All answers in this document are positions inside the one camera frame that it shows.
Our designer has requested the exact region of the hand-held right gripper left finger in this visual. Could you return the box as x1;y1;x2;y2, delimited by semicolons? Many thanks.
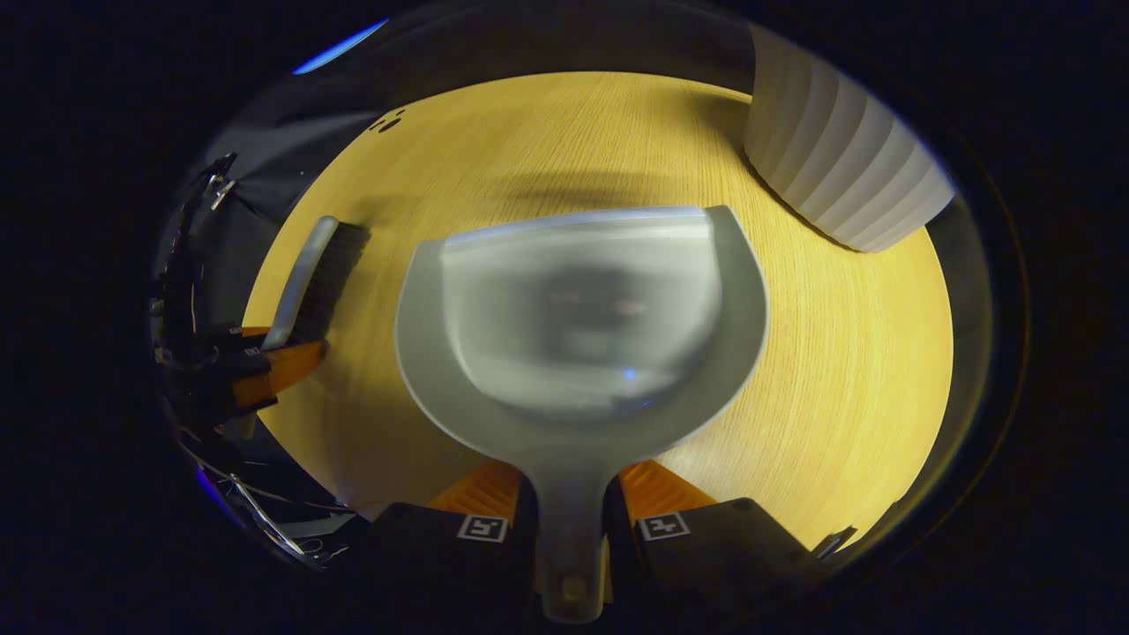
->
364;459;539;623

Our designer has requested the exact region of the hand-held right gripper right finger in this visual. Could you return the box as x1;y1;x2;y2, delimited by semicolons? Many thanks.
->
602;457;832;620

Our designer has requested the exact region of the small white broom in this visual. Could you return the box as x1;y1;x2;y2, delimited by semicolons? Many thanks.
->
262;215;371;352

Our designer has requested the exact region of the white dustpan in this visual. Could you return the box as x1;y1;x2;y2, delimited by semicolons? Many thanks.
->
394;205;770;625

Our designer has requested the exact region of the wooden desktop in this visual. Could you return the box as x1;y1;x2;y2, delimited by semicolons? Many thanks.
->
243;71;955;552

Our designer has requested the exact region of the thin grey cable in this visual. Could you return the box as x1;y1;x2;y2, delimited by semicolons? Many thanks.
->
176;441;354;567

